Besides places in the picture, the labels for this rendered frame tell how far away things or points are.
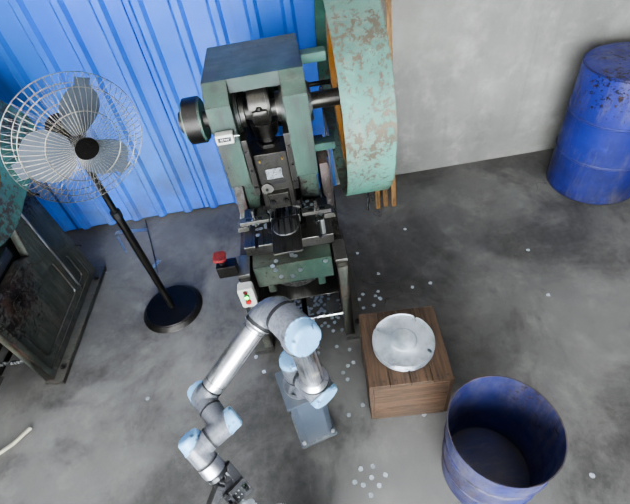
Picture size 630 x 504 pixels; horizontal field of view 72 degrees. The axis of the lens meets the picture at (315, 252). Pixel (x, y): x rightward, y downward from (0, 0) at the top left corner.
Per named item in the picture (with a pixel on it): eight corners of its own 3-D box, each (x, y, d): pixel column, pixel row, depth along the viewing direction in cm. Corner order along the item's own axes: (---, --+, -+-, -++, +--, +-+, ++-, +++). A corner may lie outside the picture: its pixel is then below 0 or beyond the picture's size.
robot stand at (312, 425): (337, 433, 214) (328, 392, 182) (303, 449, 211) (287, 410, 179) (323, 401, 227) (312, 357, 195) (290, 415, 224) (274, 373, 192)
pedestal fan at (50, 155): (215, 336, 264) (83, 87, 150) (111, 353, 265) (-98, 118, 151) (223, 207, 351) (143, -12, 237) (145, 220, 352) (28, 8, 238)
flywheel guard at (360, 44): (397, 228, 178) (402, 13, 119) (330, 239, 178) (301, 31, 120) (354, 109, 250) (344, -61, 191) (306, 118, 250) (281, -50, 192)
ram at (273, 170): (297, 207, 200) (286, 152, 179) (265, 212, 201) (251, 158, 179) (294, 184, 212) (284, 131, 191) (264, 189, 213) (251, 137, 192)
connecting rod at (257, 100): (286, 167, 187) (271, 92, 163) (258, 171, 187) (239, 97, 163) (283, 141, 202) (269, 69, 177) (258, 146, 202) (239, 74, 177)
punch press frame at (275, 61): (343, 315, 244) (313, 87, 148) (268, 327, 245) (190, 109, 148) (325, 222, 299) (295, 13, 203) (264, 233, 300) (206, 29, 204)
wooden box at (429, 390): (447, 411, 215) (455, 378, 190) (371, 419, 217) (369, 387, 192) (428, 342, 243) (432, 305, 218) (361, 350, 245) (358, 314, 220)
